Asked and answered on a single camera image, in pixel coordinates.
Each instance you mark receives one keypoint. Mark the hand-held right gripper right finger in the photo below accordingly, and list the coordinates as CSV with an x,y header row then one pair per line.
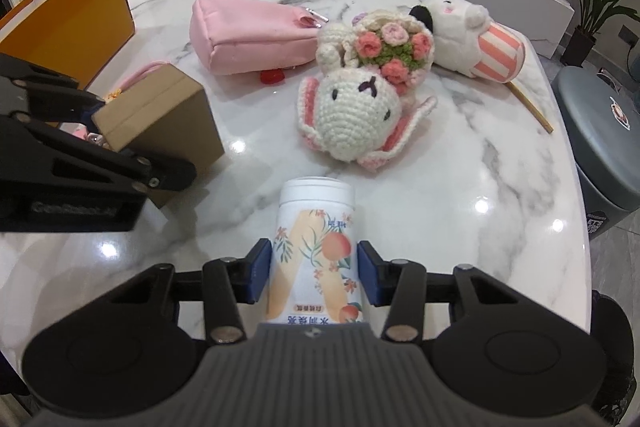
x,y
370,274

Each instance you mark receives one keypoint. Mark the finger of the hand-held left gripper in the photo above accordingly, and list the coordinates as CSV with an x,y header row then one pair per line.
x,y
165,172
60,94

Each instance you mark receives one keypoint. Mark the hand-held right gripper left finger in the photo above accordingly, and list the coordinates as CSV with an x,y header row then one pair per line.
x,y
260,269

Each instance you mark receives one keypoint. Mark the brown cardboard box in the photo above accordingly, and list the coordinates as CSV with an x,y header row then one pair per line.
x,y
165,117

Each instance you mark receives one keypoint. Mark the white canister with peach print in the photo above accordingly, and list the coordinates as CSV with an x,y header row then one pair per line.
x,y
310,217

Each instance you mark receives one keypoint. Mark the orange storage box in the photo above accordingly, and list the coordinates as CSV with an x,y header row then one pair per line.
x,y
75,17

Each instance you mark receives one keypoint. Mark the white marble desktop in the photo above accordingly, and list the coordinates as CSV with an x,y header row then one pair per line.
x,y
475,157

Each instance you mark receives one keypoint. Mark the small red and yellow toy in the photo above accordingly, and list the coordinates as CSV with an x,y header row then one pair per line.
x,y
272,77

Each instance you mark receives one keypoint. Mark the pink fabric pouch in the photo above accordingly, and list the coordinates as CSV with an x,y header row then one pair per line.
x,y
240,32

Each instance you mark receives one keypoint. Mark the crochet bunny doll with flowers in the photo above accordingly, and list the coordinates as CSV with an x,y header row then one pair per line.
x,y
355,107

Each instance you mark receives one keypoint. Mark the wooden stick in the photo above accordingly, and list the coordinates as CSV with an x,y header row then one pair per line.
x,y
531,108

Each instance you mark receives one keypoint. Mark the white plush with striped cup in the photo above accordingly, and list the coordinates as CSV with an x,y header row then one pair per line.
x,y
455,27

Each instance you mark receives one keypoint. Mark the grey trash bin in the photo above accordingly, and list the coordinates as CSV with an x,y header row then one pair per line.
x,y
590,132

